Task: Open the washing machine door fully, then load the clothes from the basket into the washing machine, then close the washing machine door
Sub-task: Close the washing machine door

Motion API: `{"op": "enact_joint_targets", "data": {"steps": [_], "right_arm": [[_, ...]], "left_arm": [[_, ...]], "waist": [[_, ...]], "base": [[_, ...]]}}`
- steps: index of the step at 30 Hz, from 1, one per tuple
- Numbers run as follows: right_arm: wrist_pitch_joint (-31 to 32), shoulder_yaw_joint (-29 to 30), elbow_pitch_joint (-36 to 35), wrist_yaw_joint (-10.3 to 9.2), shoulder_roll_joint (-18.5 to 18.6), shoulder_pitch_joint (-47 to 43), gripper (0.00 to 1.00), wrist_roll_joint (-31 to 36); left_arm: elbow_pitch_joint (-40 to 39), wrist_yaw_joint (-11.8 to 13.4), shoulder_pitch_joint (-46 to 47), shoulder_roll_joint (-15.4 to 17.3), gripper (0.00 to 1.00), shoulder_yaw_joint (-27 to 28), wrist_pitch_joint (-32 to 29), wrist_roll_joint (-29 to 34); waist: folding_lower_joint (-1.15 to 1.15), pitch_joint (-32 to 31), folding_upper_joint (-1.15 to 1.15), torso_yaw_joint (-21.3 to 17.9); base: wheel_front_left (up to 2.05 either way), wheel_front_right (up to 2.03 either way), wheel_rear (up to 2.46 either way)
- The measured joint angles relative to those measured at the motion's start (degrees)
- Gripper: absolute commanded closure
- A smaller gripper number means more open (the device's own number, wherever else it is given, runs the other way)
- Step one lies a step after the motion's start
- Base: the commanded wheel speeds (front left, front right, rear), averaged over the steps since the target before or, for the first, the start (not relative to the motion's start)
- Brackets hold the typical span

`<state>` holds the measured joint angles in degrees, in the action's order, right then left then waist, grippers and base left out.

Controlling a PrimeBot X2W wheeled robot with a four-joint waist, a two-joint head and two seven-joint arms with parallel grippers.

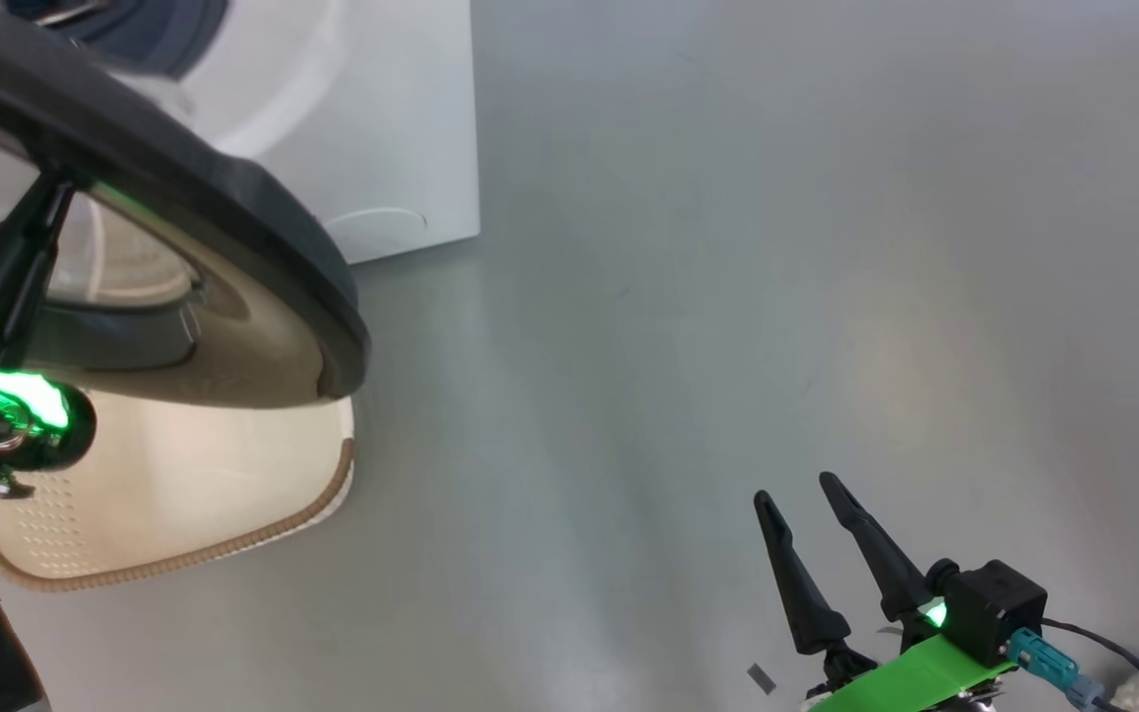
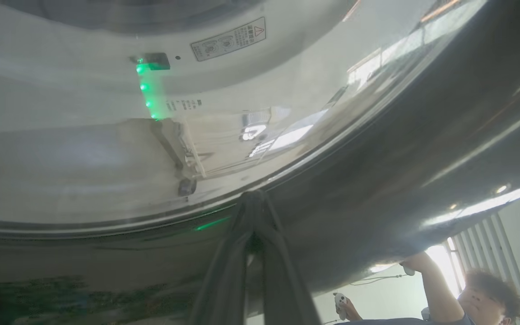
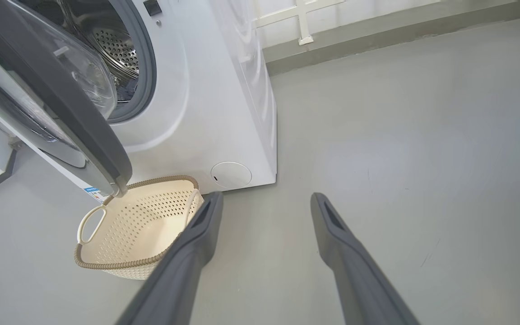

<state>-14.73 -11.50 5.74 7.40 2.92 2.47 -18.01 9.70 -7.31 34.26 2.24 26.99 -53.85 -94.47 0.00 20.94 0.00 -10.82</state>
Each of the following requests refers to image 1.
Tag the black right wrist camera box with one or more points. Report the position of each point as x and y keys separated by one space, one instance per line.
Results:
x=995 y=603

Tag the dark washing machine door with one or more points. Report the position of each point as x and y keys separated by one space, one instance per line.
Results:
x=233 y=218

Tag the cream perforated laundry basket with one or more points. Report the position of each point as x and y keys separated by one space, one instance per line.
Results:
x=194 y=475

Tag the round white filter cover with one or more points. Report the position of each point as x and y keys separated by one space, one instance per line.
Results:
x=382 y=232

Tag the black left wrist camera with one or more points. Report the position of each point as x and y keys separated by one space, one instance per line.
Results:
x=55 y=425

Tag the white front-load washing machine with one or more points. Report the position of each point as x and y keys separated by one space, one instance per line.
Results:
x=382 y=119

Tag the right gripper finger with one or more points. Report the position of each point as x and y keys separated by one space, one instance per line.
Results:
x=797 y=583
x=876 y=554

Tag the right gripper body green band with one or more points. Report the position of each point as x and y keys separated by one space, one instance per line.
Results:
x=906 y=677

